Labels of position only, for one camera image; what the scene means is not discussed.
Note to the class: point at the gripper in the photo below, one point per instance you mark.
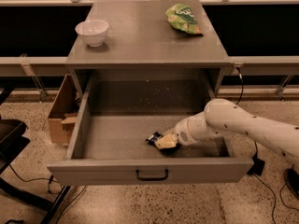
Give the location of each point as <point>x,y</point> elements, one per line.
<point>181,133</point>

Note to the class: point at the dark blue rxbar wrapper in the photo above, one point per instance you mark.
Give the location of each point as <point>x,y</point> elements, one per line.
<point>169,151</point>

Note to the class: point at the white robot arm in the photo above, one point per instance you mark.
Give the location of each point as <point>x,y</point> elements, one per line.
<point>221,117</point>

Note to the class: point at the open grey top drawer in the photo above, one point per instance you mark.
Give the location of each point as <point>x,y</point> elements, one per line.
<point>108,143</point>

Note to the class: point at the cardboard box on floor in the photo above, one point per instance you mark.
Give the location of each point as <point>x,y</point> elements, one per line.
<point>60,120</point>

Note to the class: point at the grey cabinet table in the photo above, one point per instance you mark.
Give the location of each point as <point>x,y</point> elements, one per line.
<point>142,50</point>

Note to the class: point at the green chip bag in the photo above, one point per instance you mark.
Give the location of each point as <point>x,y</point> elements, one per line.
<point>180,17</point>

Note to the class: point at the black stand base right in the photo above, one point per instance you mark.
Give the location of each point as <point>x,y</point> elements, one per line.
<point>292,182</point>

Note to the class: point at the white ceramic bowl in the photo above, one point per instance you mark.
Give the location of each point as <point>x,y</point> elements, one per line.
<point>92,32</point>

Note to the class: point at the black drawer handle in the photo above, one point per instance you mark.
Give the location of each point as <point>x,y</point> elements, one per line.
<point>151,176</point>

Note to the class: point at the black chair frame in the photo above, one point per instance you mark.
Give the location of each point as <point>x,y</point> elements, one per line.
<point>29,170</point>

